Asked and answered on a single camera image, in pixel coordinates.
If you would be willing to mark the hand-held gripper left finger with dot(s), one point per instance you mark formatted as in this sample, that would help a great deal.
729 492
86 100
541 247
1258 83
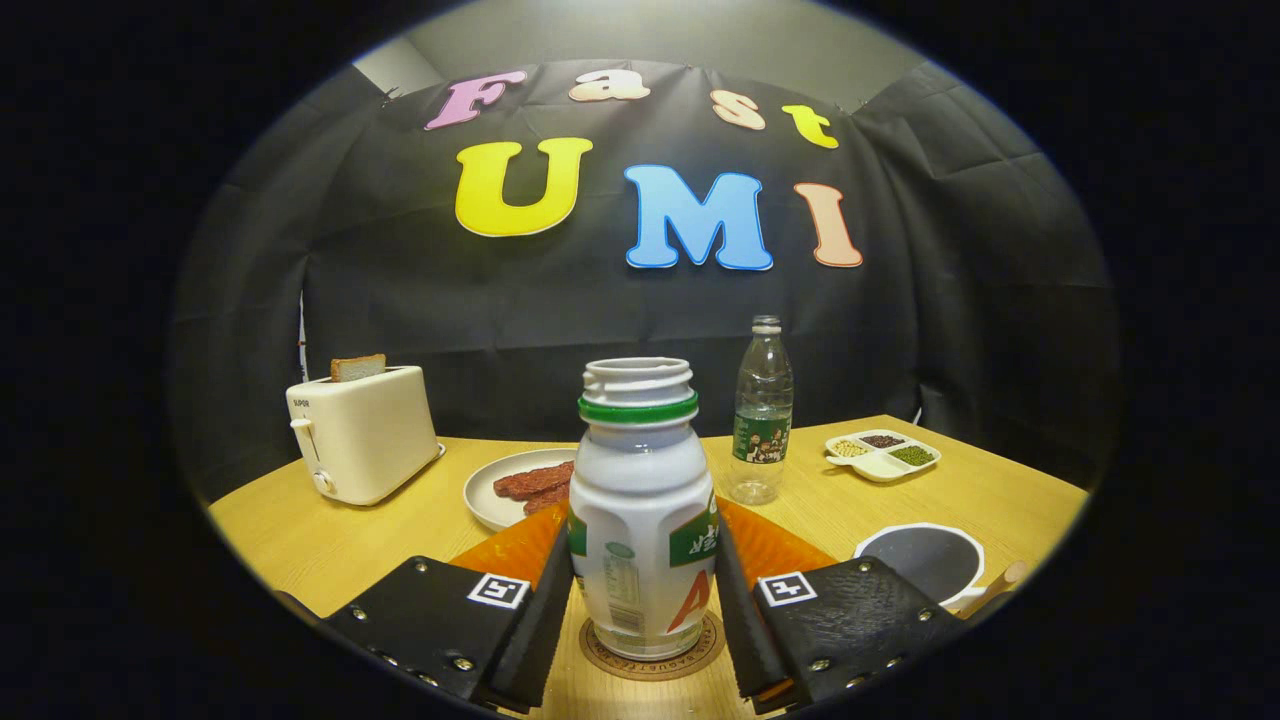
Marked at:
540 630

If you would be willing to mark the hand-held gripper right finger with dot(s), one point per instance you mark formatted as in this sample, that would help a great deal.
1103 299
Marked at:
745 630

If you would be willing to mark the round cork coaster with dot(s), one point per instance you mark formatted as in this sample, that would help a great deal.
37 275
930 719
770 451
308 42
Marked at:
650 670

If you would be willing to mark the white juice bottle green collar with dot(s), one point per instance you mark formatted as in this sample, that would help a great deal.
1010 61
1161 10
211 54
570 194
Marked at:
640 490

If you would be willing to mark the clear plastic water bottle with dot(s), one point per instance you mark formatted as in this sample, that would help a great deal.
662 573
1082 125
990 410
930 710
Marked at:
762 420

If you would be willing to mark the red meat strip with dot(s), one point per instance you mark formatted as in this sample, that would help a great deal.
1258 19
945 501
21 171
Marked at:
548 500
530 480

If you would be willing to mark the white round plate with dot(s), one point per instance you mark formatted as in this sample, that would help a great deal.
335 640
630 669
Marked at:
485 502

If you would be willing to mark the pile of pale beans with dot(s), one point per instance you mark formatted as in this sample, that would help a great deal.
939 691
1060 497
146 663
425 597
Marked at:
850 449

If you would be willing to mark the white divided dish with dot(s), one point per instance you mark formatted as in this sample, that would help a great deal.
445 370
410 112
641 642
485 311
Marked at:
880 469

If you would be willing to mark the wooden table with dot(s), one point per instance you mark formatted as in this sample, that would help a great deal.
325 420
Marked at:
330 540

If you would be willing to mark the pile of dark beans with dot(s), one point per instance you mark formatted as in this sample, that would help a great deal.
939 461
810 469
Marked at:
882 440

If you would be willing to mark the pile of green beans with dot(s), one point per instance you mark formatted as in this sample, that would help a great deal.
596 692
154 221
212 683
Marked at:
912 456

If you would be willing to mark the cream toaster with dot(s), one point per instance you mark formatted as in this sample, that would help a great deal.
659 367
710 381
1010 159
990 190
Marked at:
370 430

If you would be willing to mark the toast bread slice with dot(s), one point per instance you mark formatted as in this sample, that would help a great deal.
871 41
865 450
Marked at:
358 367

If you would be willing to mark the black backdrop cloth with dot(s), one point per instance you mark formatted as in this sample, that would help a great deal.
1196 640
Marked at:
600 310

